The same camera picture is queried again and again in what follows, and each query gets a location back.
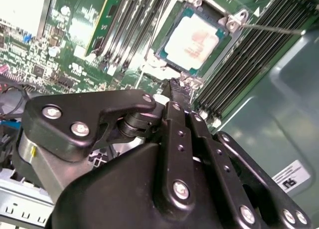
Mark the metal socket cover frame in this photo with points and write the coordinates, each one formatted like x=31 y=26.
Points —
x=155 y=62

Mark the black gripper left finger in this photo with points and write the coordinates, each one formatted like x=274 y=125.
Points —
x=74 y=114

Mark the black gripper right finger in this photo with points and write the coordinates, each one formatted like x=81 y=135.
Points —
x=223 y=160

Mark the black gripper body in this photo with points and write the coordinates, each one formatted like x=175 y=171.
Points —
x=112 y=194

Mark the silver CPU plate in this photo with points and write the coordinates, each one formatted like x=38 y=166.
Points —
x=192 y=39

